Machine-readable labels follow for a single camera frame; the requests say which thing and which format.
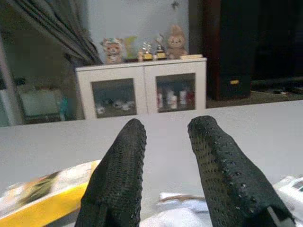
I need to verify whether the dark wooden cabinet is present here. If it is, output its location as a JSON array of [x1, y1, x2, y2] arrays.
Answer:
[[188, 0, 303, 101]]

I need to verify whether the white storage box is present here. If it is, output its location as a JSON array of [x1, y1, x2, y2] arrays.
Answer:
[[18, 90, 60, 117]]

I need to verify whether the sliding glass door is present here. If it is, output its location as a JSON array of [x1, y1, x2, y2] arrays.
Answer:
[[0, 30, 80, 128]]

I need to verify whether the yellow green glass award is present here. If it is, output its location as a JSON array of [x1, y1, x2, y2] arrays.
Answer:
[[124, 35, 139, 62]]

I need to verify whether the flat cream book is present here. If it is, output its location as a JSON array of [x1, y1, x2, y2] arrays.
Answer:
[[179, 54, 204, 60]]

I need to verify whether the black speaker with yellow label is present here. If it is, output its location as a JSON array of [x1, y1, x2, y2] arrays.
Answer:
[[219, 0, 252, 99]]

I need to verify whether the grey folding table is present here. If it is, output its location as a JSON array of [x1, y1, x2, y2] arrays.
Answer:
[[0, 100, 303, 227]]

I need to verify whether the yellow snack packet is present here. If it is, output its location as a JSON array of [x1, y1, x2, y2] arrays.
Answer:
[[0, 159, 102, 227]]

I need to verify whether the large white paper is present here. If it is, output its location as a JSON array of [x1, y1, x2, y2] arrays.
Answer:
[[141, 192, 212, 227]]

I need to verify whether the white printed wrapper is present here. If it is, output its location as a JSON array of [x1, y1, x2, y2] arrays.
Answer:
[[272, 174, 303, 222]]

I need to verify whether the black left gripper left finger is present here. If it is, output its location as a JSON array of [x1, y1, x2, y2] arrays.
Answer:
[[74, 118, 148, 227]]

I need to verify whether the grey folded curtain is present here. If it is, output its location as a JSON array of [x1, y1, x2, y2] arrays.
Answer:
[[0, 0, 103, 66]]

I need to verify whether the small gold trophy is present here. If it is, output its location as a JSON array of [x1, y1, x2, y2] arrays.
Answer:
[[153, 35, 168, 61], [139, 42, 153, 62]]

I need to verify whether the red bottle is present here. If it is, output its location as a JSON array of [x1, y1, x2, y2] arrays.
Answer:
[[187, 90, 196, 107]]

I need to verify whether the brown sloth plush toy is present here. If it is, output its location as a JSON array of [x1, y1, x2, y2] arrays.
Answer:
[[166, 25, 189, 60]]

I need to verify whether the white bottle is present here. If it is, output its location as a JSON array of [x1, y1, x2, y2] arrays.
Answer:
[[166, 90, 178, 110], [179, 89, 188, 106]]

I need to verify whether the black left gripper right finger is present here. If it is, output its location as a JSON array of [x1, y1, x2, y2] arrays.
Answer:
[[187, 115, 297, 227]]

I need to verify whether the white glass-door cabinet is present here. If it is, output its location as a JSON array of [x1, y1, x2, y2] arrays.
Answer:
[[75, 57, 208, 120]]

